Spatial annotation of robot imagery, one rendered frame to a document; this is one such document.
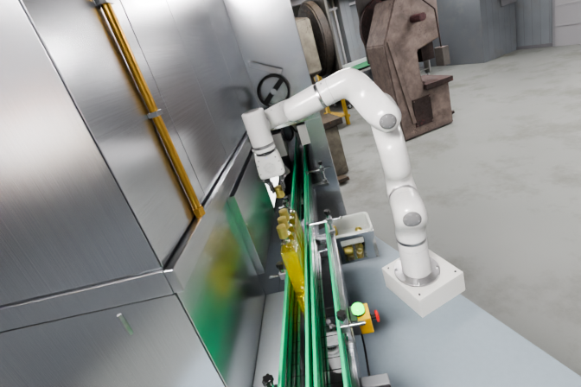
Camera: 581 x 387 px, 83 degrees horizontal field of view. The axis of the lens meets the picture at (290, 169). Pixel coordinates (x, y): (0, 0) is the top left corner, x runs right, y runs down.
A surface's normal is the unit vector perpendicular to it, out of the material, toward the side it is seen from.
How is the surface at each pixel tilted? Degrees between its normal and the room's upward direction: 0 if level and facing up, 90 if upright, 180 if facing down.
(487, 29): 90
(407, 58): 90
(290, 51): 90
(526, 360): 0
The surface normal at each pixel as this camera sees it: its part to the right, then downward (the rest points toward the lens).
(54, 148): -0.04, 0.37
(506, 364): -0.29, -0.89
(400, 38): 0.27, 0.27
